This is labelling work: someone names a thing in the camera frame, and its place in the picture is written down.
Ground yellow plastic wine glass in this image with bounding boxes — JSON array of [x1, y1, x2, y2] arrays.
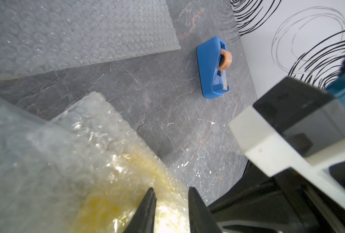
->
[[71, 150, 186, 233]]

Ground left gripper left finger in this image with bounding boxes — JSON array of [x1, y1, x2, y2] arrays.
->
[[124, 187, 157, 233]]

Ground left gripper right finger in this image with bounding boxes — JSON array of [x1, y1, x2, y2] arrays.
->
[[188, 187, 222, 233]]

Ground blue tape dispenser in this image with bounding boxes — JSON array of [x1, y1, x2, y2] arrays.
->
[[197, 37, 232, 99]]

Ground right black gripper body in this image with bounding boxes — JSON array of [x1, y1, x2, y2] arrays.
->
[[208, 163, 345, 233]]

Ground bubble wrap sheet stack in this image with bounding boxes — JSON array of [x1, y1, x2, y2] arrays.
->
[[0, 0, 180, 82]]

